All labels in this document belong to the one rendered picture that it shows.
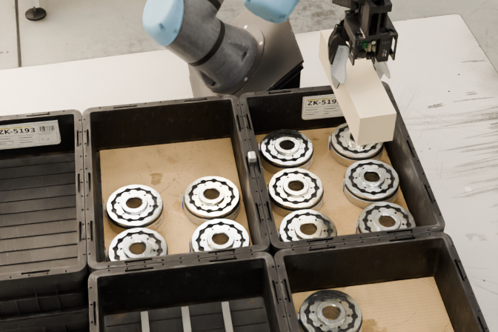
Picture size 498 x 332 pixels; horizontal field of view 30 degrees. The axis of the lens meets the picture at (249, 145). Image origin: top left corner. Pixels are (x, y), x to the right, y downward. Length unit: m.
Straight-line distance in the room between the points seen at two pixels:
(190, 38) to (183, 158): 0.26
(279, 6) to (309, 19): 2.24
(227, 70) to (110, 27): 1.66
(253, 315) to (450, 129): 0.76
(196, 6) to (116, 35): 1.65
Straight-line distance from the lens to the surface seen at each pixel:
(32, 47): 3.53
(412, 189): 1.72
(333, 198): 1.75
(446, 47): 2.36
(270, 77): 1.92
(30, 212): 1.77
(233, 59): 1.96
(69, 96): 2.19
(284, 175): 1.75
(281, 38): 1.96
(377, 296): 1.61
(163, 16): 1.89
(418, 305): 1.61
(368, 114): 1.50
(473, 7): 3.78
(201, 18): 1.92
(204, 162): 1.81
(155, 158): 1.83
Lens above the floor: 2.10
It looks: 43 degrees down
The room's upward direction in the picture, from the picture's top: 1 degrees clockwise
